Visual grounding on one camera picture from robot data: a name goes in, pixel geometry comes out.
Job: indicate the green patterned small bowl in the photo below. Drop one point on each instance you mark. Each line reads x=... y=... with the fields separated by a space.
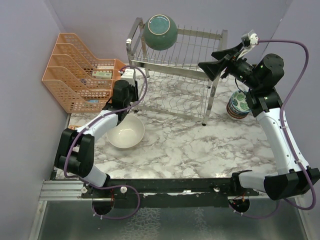
x=238 y=102

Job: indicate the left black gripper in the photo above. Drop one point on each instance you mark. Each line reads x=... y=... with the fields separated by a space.
x=135 y=90

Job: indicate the large cream ceramic bowl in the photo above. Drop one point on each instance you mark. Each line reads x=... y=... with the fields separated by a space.
x=127 y=134

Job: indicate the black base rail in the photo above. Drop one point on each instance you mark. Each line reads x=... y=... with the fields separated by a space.
x=183 y=192

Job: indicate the large teal ceramic bowl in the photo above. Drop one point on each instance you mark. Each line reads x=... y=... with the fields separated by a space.
x=160 y=32

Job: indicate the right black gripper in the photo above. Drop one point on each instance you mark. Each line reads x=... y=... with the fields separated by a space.
x=213 y=69

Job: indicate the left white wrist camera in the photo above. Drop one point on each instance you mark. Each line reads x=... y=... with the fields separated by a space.
x=129 y=75

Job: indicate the aluminium frame rail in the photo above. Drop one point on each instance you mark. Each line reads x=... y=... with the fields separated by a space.
x=61 y=190

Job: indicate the steel two-tier dish rack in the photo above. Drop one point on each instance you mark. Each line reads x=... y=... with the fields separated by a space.
x=176 y=84

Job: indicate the green white box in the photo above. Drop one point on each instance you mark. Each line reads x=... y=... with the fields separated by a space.
x=102 y=75

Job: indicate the orange snack packet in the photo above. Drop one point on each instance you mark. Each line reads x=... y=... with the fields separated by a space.
x=74 y=127

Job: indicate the orange plastic file organizer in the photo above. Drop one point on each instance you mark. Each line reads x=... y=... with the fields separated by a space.
x=68 y=76

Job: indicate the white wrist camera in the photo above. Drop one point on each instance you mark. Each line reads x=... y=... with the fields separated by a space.
x=129 y=75
x=248 y=42

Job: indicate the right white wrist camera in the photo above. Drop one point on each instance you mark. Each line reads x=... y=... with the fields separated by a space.
x=248 y=42

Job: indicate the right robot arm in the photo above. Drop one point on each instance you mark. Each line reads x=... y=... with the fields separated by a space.
x=293 y=175

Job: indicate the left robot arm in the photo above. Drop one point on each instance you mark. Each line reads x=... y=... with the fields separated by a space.
x=75 y=152

